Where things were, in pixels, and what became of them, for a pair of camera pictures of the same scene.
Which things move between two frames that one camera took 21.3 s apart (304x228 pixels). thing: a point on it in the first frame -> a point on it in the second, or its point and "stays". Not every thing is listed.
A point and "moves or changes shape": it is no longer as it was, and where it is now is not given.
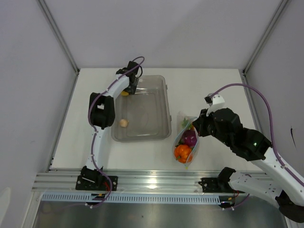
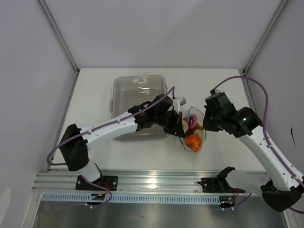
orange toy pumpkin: [183, 153] -> [194, 140]
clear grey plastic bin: [145, 116] stays
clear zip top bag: [186, 144] moves or changes shape
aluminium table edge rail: [133, 181] stays
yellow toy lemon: [124, 93] -> [185, 125]
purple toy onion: [189, 137] -> [192, 121]
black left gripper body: [131, 89] -> [170, 122]
